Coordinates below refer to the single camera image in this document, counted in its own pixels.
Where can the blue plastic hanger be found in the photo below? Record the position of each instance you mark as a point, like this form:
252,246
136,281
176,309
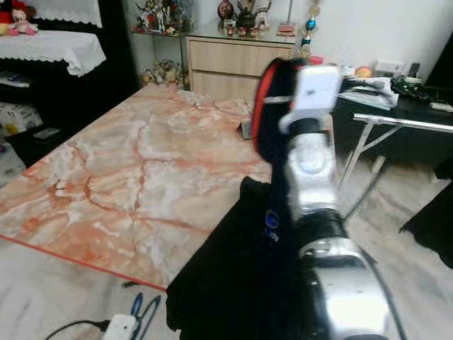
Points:
136,304

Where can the black t-shirt small logo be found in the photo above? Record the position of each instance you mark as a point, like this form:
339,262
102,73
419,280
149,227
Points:
226,276

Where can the dark garment with orange trim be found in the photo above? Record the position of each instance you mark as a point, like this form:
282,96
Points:
276,120

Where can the low black stool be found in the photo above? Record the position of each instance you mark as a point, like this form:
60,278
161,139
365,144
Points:
35,150

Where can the white cardboard box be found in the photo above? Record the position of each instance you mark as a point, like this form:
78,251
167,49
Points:
15,119

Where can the black remote control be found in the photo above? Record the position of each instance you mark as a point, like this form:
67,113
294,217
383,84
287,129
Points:
46,133

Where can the white lace cloth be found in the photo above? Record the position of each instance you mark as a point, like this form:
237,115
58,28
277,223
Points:
49,46
71,8

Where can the orange marble folding table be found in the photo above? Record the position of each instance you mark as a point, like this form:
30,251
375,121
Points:
134,177

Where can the red pink plush doll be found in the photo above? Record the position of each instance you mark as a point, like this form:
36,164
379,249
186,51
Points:
23,21

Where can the black shelf unit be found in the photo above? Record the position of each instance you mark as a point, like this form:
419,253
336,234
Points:
117,64

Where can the beige figurine cluster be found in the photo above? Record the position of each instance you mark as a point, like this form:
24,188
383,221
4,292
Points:
163,73

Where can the colourful figurine cluster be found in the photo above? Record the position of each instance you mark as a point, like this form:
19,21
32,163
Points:
156,18

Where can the light wooden drawer cabinet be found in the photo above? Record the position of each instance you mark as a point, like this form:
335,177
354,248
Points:
226,60

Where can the red black vase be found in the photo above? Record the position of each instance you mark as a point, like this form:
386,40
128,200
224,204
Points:
224,9

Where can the black teapot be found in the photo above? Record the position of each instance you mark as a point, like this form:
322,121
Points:
250,18

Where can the flat red box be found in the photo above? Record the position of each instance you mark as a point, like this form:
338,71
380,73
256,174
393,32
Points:
286,30

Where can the hanging ornament blue baubles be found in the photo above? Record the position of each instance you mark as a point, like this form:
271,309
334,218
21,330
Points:
309,27

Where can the orange ball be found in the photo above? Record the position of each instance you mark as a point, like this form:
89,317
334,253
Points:
364,72

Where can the white paper stack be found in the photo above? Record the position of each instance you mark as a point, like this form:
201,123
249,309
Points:
379,92

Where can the silver metal clothes rack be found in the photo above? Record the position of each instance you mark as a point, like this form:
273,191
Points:
396,120

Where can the white socket box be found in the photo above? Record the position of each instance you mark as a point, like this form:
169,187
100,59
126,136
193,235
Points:
389,67

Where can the black TV console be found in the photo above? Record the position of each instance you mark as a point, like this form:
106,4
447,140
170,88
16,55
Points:
417,145

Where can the green black gadget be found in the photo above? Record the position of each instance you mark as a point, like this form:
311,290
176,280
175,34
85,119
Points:
410,81

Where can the small white remote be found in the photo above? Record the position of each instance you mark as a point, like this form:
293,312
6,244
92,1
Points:
440,106

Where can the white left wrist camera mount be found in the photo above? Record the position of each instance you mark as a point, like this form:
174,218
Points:
120,328

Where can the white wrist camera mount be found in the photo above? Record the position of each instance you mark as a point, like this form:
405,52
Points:
315,88
120,328

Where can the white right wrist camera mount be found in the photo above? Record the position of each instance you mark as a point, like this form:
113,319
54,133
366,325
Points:
315,88

